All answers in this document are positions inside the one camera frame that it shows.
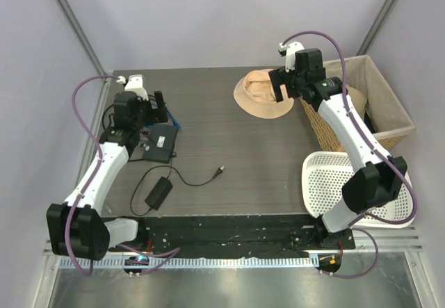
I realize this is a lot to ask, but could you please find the black power adapter brick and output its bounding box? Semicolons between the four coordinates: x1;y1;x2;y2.
145;177;172;211

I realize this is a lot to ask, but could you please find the blue ethernet cable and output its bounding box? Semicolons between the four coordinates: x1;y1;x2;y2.
145;110;182;130

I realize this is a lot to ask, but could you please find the peach bucket hat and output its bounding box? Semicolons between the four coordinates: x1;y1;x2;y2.
233;69;294;120

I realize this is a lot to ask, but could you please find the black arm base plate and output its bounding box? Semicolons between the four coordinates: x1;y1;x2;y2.
127;214;355;259

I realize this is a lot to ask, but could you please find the black network switch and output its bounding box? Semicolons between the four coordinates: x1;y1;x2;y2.
143;124;178;163

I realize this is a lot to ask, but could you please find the white perforated plastic basket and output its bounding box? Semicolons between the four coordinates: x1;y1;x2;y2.
302;151;412;229

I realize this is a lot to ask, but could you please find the black adapter power cord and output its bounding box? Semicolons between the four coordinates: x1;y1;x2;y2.
130;165;225;217

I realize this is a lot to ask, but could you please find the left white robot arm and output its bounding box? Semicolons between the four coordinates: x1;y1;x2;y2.
46;91;168;261

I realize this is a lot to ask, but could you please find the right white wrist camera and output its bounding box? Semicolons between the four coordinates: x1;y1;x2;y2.
278;42;305;72

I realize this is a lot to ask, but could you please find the wicker basket with liner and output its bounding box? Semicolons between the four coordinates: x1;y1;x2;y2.
300;55;415;152

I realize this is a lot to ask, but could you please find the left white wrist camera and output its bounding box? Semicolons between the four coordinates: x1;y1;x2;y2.
116;74;149;101

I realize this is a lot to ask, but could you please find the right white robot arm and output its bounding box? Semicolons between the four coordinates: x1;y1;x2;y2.
268;42;407;249

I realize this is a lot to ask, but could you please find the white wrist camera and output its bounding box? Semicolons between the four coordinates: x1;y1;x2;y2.
278;42;305;72
116;74;149;101

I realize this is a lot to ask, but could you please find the beige baseball cap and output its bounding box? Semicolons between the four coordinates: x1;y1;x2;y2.
346;85;367;120

